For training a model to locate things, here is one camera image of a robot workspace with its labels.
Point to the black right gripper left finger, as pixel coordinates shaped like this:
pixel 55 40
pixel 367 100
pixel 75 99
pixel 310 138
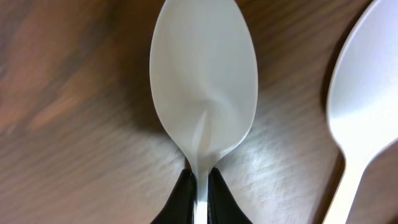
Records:
pixel 179 207

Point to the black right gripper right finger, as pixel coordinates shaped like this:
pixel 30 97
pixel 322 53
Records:
pixel 222 207

